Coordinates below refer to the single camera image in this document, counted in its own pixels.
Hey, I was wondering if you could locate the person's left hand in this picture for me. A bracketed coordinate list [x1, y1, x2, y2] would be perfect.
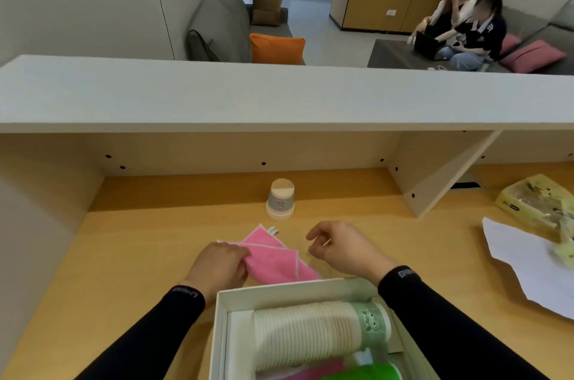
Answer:
[183, 242, 252, 302]

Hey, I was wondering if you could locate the person's right hand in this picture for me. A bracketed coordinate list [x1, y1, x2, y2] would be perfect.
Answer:
[306, 220, 398, 288]

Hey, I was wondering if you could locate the pink cleaning cloth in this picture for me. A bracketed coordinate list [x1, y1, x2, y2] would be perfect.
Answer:
[217, 224, 324, 285]

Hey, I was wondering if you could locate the person's right forearm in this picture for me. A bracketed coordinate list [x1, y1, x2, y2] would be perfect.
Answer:
[378, 265, 551, 380]

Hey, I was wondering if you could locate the person's left forearm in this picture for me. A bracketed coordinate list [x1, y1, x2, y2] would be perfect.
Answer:
[75, 285, 206, 380]

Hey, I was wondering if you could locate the upside-down paper cup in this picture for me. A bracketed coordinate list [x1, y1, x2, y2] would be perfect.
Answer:
[265, 178, 296, 220]

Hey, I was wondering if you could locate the white cardboard box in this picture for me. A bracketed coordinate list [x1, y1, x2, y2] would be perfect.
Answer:
[208, 277, 439, 380]

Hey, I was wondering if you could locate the stack of paper cups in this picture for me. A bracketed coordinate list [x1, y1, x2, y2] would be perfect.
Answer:
[252, 298, 393, 372]

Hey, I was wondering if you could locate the pink folded cloth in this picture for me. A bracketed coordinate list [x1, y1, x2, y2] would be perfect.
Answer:
[277, 359, 349, 380]

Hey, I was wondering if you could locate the green plastic item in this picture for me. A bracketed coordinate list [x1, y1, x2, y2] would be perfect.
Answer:
[322, 362, 403, 380]

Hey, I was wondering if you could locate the white desk shelf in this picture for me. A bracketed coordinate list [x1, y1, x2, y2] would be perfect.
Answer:
[0, 54, 574, 220]

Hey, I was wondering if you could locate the orange cushion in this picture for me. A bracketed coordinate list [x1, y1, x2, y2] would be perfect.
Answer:
[249, 33, 306, 66]

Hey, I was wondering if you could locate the white paper sheet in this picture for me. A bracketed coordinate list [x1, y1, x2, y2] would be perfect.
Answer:
[482, 217, 574, 321]

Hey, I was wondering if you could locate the dark coffee table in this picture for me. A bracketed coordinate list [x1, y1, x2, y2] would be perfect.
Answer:
[367, 39, 450, 71]

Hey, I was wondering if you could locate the yellow-green plastic bag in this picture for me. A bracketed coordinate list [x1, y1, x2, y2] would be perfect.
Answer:
[494, 174, 574, 269]

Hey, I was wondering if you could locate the black laptop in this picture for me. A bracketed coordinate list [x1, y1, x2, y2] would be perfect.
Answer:
[413, 30, 443, 61]

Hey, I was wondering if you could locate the brown cushion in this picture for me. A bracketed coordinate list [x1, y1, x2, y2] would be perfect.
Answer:
[251, 0, 284, 27]

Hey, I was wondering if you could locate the small pink cushion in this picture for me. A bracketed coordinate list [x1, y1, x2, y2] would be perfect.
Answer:
[500, 33, 522, 56]

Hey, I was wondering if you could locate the large pink cushion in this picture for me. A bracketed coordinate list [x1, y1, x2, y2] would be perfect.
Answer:
[499, 39, 567, 75]

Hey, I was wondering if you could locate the grey corner sofa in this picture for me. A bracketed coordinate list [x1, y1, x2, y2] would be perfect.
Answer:
[486, 0, 574, 76]

